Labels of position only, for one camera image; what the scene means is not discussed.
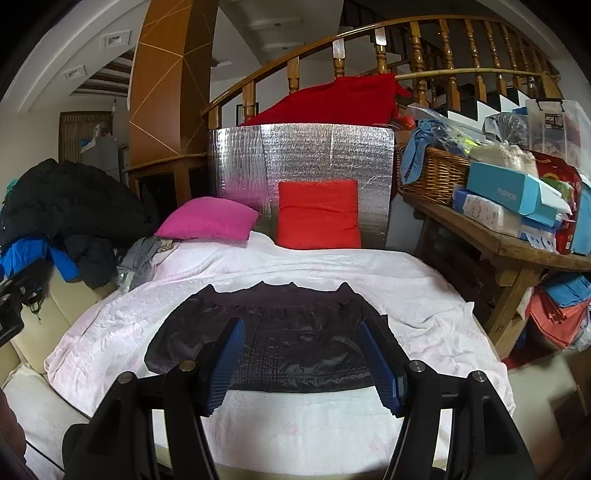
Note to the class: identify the cream sofa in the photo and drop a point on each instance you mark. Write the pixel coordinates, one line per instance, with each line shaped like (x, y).
(51, 318)

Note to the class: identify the blue cardboard box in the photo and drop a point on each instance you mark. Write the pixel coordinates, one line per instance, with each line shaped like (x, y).
(512, 191)

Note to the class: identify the magenta pillow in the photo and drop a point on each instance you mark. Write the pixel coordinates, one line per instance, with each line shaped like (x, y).
(207, 221)

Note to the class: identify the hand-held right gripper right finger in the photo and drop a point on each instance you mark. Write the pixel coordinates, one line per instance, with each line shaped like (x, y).
(383, 369)

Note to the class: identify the red cloth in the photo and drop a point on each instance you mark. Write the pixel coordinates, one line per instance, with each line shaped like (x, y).
(341, 99)

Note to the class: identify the white patterned package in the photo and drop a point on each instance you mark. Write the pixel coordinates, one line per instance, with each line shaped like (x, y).
(485, 210)

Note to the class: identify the clear plastic bag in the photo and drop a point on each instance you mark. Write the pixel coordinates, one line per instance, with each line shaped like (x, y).
(508, 129)

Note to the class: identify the stack of orange cloths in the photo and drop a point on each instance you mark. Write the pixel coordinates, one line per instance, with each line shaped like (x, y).
(558, 314)

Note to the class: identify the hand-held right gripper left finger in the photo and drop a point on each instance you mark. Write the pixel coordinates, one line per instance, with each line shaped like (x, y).
(226, 369)

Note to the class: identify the red pillow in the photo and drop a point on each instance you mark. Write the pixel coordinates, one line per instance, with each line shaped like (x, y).
(318, 214)

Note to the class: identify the wooden slatted door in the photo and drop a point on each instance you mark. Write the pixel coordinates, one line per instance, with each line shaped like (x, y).
(74, 134)

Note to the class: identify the white fridge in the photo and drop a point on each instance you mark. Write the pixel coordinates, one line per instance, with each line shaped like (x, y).
(104, 157)

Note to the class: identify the white bed sheet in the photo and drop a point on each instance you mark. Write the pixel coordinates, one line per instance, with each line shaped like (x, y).
(295, 424)

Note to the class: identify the black quilted jacket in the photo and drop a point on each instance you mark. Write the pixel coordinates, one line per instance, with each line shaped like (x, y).
(295, 341)

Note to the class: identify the clear plastic storage box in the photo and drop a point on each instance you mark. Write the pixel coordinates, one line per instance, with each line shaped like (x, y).
(563, 124)

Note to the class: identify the blue garment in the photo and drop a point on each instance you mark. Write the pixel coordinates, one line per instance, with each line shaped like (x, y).
(27, 256)

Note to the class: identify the white textured blanket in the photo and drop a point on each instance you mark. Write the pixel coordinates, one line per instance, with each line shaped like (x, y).
(323, 272)

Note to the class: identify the wooden table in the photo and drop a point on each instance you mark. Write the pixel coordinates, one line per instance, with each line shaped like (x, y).
(480, 230)

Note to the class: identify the black coats pile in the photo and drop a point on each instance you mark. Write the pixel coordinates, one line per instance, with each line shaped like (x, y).
(74, 203)

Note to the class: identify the blue cloth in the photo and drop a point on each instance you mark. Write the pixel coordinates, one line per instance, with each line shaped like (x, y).
(418, 143)

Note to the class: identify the grey clothes pile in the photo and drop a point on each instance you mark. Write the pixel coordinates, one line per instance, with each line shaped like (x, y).
(138, 263)

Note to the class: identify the recessed ceiling light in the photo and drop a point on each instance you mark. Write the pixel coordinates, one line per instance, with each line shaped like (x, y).
(115, 40)
(75, 73)

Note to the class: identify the red printed bag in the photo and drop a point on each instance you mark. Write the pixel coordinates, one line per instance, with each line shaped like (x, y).
(565, 194)

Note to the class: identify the wicker basket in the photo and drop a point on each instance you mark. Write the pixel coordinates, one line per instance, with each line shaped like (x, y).
(434, 175)

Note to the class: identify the wooden column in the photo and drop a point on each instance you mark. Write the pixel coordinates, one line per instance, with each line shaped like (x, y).
(161, 92)

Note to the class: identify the wooden stair railing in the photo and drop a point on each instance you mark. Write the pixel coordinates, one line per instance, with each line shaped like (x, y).
(415, 50)

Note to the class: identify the silver foil board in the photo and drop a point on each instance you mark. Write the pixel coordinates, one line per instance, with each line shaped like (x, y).
(304, 152)

